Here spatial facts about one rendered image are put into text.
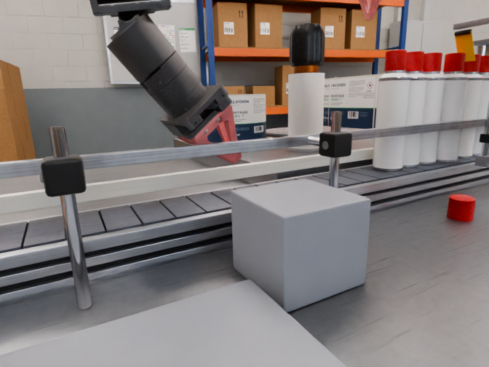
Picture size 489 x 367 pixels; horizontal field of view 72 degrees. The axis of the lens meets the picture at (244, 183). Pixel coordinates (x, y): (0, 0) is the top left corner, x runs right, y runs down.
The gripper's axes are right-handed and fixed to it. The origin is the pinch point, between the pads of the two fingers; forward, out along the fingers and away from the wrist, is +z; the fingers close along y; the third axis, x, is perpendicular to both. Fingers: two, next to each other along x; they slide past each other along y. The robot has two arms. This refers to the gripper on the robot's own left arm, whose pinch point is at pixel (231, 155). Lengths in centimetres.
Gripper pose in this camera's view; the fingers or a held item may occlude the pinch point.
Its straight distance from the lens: 46.1
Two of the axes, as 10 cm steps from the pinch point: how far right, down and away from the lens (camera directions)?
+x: -6.6, 7.2, -2.1
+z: 5.7, 6.6, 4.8
